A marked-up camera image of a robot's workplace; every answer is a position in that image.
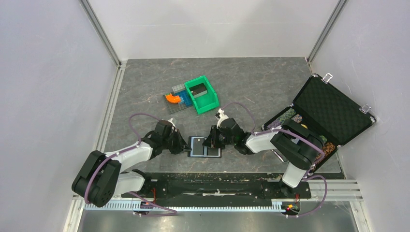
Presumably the green plastic bin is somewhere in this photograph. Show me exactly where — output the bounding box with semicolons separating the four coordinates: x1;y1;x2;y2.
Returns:
184;75;220;115

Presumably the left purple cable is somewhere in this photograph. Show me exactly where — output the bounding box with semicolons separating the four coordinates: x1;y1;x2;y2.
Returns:
84;113;178;218

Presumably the upper poker chip row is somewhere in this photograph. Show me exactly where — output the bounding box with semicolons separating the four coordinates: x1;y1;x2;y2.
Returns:
266;108;296;130

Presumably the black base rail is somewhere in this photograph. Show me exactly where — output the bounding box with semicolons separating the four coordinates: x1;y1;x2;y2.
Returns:
136;173;312;207

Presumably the brown poker chip row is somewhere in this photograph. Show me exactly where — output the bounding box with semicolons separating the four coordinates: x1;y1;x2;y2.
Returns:
315;135;336;165

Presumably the blue grid tray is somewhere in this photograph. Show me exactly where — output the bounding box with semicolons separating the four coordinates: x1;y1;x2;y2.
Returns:
163;90;193;114

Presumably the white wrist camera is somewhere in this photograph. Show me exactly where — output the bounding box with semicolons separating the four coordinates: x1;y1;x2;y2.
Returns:
168;118;176;128
215;108;229;128

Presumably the orange curved piece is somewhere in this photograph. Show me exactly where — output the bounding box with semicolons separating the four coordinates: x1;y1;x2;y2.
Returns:
165;93;182;104

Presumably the black box in bin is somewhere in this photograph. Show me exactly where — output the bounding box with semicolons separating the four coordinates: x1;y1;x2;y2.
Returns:
190;83;208;98

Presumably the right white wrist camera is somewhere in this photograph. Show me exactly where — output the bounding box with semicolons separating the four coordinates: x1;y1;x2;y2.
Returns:
215;108;229;128

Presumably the grey brick block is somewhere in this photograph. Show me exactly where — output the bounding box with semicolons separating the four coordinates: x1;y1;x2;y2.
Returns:
172;84;186;94

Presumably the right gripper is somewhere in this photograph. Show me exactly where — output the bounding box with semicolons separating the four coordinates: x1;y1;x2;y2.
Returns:
202;125;236;148

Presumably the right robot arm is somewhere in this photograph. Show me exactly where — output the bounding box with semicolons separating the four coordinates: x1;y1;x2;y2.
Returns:
203;118;324;197

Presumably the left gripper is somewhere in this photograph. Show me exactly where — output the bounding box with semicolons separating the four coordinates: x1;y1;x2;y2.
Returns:
162;129;192;155

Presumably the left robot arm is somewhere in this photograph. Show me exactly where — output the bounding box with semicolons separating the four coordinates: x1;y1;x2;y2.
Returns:
71;120;191;207

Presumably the black leather card holder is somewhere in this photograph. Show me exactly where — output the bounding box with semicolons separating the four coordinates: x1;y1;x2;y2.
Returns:
187;136;222;158

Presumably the white comb cable strip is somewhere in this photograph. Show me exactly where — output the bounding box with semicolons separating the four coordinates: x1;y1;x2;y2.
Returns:
84;200;285;213

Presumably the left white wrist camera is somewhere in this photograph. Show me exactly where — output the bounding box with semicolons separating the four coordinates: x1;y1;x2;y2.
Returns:
168;118;176;128

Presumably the black poker chip case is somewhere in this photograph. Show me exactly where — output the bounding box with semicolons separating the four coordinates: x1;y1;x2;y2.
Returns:
262;74;376;172

